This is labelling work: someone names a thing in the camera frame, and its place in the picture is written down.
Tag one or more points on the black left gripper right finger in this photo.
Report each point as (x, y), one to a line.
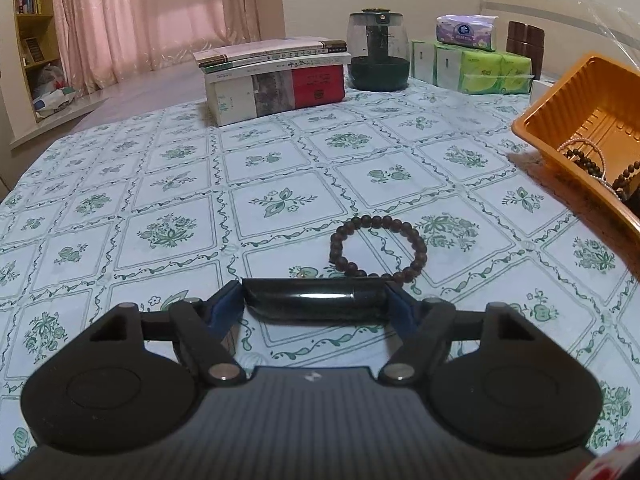
(423, 327)

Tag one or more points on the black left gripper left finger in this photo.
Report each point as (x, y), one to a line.
(200, 328)

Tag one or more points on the orange plastic tray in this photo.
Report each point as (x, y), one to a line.
(596, 105)

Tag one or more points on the jewelry pile in tray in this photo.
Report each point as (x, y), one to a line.
(600, 164)

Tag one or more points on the floral green white tablecloth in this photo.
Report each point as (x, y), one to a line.
(162, 206)

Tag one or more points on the stack of books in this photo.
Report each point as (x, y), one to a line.
(261, 78)

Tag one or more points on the green tissue pack bundle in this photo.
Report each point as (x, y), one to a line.
(470, 71)

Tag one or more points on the glass teapot dark green base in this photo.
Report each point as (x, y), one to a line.
(378, 43)

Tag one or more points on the wooden bookshelf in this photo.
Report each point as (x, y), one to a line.
(37, 45)

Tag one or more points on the bags on windowsill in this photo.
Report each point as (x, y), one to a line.
(52, 93)

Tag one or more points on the purple tissue pack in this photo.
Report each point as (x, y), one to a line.
(469, 31)

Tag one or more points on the dark brown wooden box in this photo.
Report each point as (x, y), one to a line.
(527, 40)

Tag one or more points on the pink curtain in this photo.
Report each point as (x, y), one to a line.
(103, 42)

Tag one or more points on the clear plastic sheet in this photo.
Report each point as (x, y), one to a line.
(572, 29)

